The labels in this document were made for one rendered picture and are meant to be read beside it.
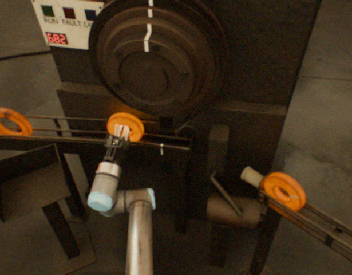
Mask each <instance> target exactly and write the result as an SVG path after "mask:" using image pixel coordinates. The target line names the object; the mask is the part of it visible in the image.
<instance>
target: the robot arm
mask: <svg viewBox="0 0 352 275"><path fill-rule="evenodd" d="M123 129H124V133H123V135H122V137H121V133H122V131H123ZM107 138H108V139H107ZM106 139H107V142H106ZM106 139H105V142H104V147H105V148H106V150H107V154H106V156H105V157H104V160H103V162H102V163H100V164H99V167H98V170H97V171H96V176H95V179H94V183H93V187H92V191H91V193H90V195H89V199H88V206H89V207H91V208H92V209H94V210H99V212H100V213H101V214H103V215H105V216H108V217H111V216H114V215H116V214H117V213H130V214H129V231H128V250H127V259H126V270H125V275H153V266H152V211H153V210H155V196H154V192H153V189H151V188H143V189H135V190H118V191H116V189H117V186H118V181H119V179H120V175H121V172H122V169H121V167H120V166H121V164H120V163H123V162H126V156H124V155H125V154H126V151H127V149H129V147H130V143H131V139H130V131H129V127H128V126H126V125H118V124H116V126H115V133H114V134H110V135H108V134H107V136H106Z"/></svg>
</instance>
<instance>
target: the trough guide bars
mask: <svg viewBox="0 0 352 275"><path fill-rule="evenodd" d="M279 189H280V191H281V192H282V193H283V194H284V195H286V196H288V197H290V196H289V194H288V192H287V191H286V190H284V189H283V188H281V187H279ZM259 195H260V196H262V197H263V204H264V205H266V206H267V205H268V201H269V202H271V203H272V204H273V205H275V206H277V207H278V208H280V209H281V210H283V211H285V212H286V213H287V214H289V215H291V216H292V217H294V218H295V219H297V220H298V221H300V222H302V223H303V224H305V225H306V226H308V227H310V228H312V229H313V230H314V231H316V232H317V233H318V234H320V235H321V236H323V237H325V239H326V240H325V243H324V244H325V245H326V246H328V247H329V248H330V247H331V245H332V243H335V244H336V245H337V246H339V247H340V248H342V249H343V250H345V251H347V252H349V253H350V254H351V255H352V246H351V245H349V244H348V243H346V242H345V241H343V240H341V239H339V238H338V237H337V236H336V235H334V234H332V233H330V232H328V231H327V230H325V229H324V228H322V227H320V226H319V225H317V224H316V223H314V222H312V221H310V220H309V219H308V218H306V217H305V216H303V215H302V214H300V213H298V212H297V211H295V210H294V209H292V208H291V207H289V206H287V205H286V204H284V203H283V202H281V201H279V200H278V199H276V198H274V197H273V196H272V195H270V194H268V193H266V192H264V191H263V190H260V194H259ZM302 207H304V208H305V209H307V210H308V211H310V212H312V213H313V214H315V215H317V216H318V217H320V218H322V219H324V220H325V221H327V222H328V223H330V224H332V225H333V226H335V230H337V232H339V233H341V234H342V232H344V233H346V234H348V235H350V236H352V228H350V227H348V226H347V225H345V224H344V223H342V222H340V221H338V220H336V218H334V217H332V216H331V215H329V214H326V213H325V212H323V211H322V210H320V209H318V208H317V207H315V206H313V205H312V204H310V203H308V202H306V203H305V204H304V205H303V206H302Z"/></svg>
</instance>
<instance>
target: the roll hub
mask: <svg viewBox="0 0 352 275"><path fill-rule="evenodd" d="M147 34H148V33H143V32H139V33H134V34H131V35H129V36H127V37H125V38H123V39H122V40H121V41H120V42H119V44H118V45H117V46H116V48H115V49H114V51H113V52H112V54H111V55H110V57H109V61H108V66H107V68H108V76H109V79H110V82H111V85H113V83H118V84H119V85H120V87H119V89H114V90H115V91H116V92H117V93H118V95H119V96H120V97H121V98H122V99H124V100H125V101H126V102H127V103H129V104H131V105H132V106H134V107H136V108H139V109H141V106H142V105H146V106H147V107H148V109H147V110H146V111H148V112H157V113H160V112H169V111H172V110H174V109H176V108H178V107H176V106H174V104H173V103H174V102H175V100H176V101H180V102H181V106H182V105H183V104H184V103H185V102H186V101H187V100H188V98H189V97H190V95H191V92H192V88H193V85H194V82H195V68H194V65H193V63H192V60H191V59H190V57H189V55H188V54H187V53H186V51H185V50H184V49H183V48H182V47H181V46H180V45H179V44H178V43H177V42H175V41H174V40H172V39H170V38H168V37H165V36H162V35H160V34H156V33H151V35H150V36H149V38H148V40H145V37H146V35H147ZM144 41H148V52H146V51H145V45H144ZM153 44H156V45H158V47H159V50H158V52H153V51H152V49H151V47H152V45H153ZM116 51H118V52H121V53H122V58H121V59H117V58H116V57H115V53H116ZM183 71H184V72H188V74H189V77H188V78H182V76H181V74H182V72H183ZM179 107H180V106H179Z"/></svg>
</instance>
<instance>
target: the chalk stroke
mask: <svg viewBox="0 0 352 275"><path fill-rule="evenodd" d="M149 5H150V6H153V3H152V0H149ZM148 12H149V17H152V11H151V10H148ZM149 32H152V29H151V25H148V34H147V35H146V37H145V40H148V38H149V36H150V35H151V33H149ZM144 45H145V51H146V52H148V41H144Z"/></svg>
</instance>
